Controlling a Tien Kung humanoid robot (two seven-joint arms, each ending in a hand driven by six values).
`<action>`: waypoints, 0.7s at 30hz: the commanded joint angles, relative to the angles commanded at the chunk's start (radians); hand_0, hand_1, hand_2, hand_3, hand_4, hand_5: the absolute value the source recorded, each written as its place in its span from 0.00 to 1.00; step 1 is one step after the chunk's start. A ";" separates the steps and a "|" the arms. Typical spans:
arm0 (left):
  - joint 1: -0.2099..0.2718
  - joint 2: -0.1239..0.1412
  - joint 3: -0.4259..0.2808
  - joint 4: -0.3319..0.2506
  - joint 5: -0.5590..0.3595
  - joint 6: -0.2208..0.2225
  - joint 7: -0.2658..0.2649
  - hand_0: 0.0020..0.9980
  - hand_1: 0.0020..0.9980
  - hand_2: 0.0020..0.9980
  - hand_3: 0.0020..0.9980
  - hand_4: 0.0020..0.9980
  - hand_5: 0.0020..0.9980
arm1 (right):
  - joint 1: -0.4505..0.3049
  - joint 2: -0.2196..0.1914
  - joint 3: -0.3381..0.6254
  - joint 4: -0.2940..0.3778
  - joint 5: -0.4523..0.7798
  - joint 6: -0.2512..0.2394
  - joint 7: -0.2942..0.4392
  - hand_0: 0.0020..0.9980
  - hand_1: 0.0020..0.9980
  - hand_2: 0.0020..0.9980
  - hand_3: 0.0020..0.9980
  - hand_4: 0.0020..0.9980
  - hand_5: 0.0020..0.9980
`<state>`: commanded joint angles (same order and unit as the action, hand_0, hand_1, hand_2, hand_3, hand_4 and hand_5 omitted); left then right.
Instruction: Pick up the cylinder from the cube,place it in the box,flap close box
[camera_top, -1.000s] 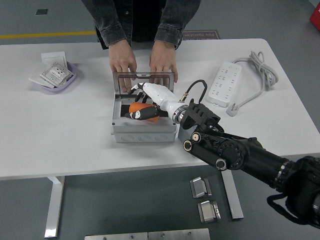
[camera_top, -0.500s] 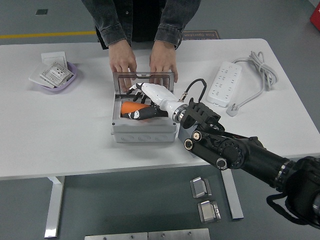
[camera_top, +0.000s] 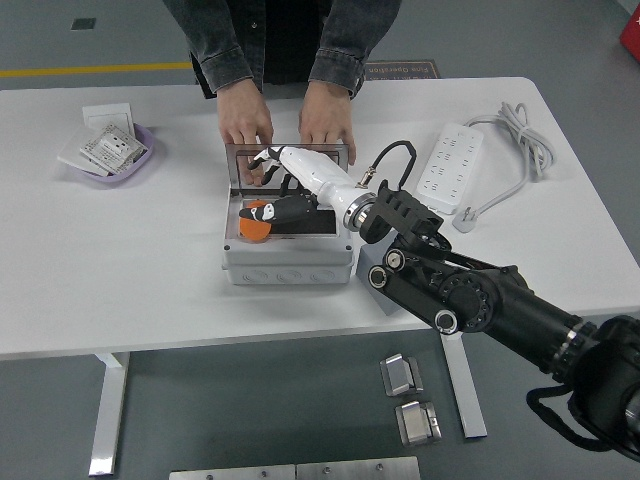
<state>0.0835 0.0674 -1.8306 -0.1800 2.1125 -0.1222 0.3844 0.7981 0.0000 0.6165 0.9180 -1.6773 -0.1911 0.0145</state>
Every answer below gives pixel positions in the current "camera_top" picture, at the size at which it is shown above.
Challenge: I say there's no person's right hand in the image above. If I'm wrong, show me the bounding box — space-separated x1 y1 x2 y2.
217 85 275 151

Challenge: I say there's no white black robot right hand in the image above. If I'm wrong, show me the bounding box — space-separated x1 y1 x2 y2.
238 145 376 224

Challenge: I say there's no person's left hand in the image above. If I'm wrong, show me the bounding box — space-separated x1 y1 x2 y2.
298 79 357 166

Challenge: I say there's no orange cylinder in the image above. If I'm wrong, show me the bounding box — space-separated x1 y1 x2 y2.
238 200 274 244

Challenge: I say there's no grey junction box with lid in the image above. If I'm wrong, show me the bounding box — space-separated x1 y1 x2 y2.
221 143 357 287

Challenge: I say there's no grey cube with round hole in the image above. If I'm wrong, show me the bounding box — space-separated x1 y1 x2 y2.
357 244 409 317

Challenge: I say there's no person's torso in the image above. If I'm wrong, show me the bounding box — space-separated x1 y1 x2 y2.
188 0 361 100

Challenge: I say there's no dark floor sign with text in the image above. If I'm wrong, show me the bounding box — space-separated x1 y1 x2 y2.
363 59 443 81

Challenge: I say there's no purple plastic tray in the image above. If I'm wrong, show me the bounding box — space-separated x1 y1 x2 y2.
67 123 157 189

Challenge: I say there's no white flat cover plate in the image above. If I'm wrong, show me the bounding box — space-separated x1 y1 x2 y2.
56 144 111 177

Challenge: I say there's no white table leg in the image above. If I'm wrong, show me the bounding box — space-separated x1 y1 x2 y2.
88 351 132 477
439 332 489 440

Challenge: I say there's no red object with white mark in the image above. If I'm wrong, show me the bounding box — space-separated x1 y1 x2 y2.
618 7 640 64

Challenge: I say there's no plain white switch plate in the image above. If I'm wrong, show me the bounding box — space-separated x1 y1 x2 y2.
81 102 137 137

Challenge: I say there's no white wall socket panel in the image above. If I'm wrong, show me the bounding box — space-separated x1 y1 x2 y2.
77 124 147 176

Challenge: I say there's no white power cord with plug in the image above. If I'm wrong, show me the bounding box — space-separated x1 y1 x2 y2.
452 101 556 235

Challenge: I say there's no metal floor bracket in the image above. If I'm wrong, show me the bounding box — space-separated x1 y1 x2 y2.
378 352 425 399
394 399 444 448

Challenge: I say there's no grey metal base plate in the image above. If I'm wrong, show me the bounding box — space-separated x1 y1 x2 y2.
168 464 297 480
295 455 421 480

